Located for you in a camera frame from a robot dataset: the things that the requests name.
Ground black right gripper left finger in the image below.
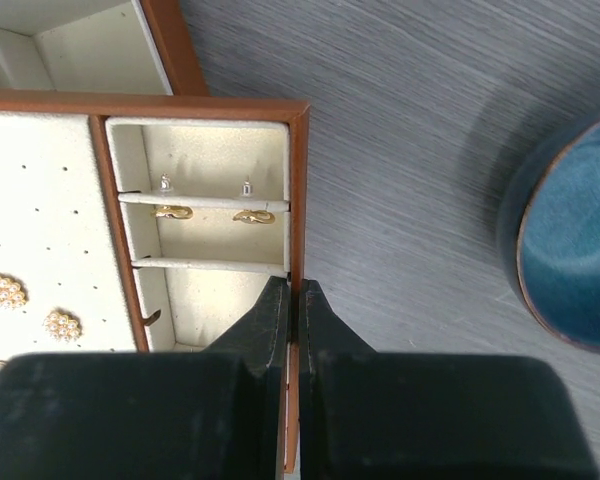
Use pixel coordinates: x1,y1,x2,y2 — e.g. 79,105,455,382
0,277,290,479

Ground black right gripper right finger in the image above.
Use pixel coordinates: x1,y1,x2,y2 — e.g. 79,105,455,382
298,280,600,479

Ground brown jewelry tray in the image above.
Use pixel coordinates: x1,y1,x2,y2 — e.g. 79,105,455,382
0,89,310,479

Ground pearl cluster earring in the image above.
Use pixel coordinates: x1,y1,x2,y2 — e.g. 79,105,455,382
42,310,82,343
0,275,28,310

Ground pearl cluster earring right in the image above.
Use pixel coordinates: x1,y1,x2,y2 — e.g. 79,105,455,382
42,310,82,343

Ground gold earrings in compartment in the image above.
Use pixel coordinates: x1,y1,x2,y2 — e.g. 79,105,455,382
151,205,277,225

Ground brown jewelry box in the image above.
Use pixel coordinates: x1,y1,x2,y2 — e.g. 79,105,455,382
0,0,209,96

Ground blue ceramic bowl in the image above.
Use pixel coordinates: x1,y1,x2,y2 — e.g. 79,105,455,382
496,111,600,353

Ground pearl cluster earring left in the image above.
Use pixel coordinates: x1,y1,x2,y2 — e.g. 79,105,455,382
0,275,28,310

